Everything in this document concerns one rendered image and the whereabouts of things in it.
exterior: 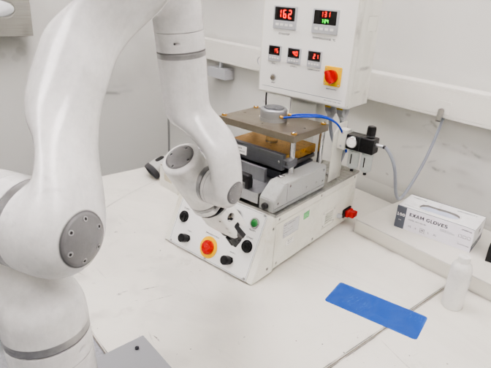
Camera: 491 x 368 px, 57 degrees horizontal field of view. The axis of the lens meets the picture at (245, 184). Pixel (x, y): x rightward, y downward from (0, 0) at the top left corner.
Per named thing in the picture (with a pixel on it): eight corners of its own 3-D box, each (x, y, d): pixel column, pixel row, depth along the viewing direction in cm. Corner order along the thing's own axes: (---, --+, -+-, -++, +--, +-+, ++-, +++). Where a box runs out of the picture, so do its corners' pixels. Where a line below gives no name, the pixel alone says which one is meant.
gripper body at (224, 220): (235, 194, 100) (251, 222, 109) (202, 181, 106) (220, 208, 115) (215, 221, 98) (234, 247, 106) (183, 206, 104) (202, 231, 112)
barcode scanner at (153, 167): (185, 165, 195) (185, 147, 191) (196, 171, 189) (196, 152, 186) (142, 174, 182) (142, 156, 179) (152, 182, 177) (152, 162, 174)
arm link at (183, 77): (245, 50, 81) (251, 200, 94) (180, 43, 89) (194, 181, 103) (212, 60, 74) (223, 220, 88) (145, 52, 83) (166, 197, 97)
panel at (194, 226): (169, 240, 136) (188, 181, 135) (245, 282, 119) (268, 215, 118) (164, 240, 135) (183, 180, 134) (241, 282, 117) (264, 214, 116)
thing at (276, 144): (261, 140, 149) (263, 112, 146) (318, 157, 137) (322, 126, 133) (226, 152, 137) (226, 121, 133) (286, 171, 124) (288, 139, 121)
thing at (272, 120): (266, 129, 156) (269, 91, 150) (347, 152, 138) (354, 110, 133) (217, 144, 138) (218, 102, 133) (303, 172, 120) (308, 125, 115)
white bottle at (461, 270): (455, 314, 112) (470, 264, 106) (436, 304, 115) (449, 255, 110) (465, 307, 115) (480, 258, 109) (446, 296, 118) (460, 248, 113)
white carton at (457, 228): (408, 213, 152) (412, 193, 150) (481, 237, 139) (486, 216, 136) (393, 225, 144) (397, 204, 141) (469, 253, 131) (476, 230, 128)
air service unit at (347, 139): (338, 163, 141) (345, 117, 135) (382, 177, 133) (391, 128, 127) (329, 168, 137) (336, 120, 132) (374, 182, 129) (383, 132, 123)
